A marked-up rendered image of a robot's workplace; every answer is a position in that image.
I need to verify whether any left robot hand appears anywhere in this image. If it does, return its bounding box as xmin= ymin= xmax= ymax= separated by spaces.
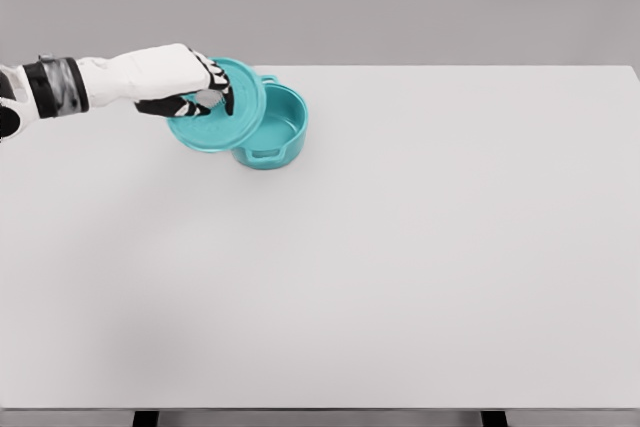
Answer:
xmin=122 ymin=42 xmax=236 ymax=119

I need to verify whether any teal pot lid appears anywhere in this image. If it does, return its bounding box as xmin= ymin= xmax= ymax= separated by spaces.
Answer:
xmin=165 ymin=57 xmax=266 ymax=153

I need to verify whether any teal pot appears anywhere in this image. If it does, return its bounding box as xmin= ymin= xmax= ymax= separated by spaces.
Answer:
xmin=230 ymin=74 xmax=309 ymax=169

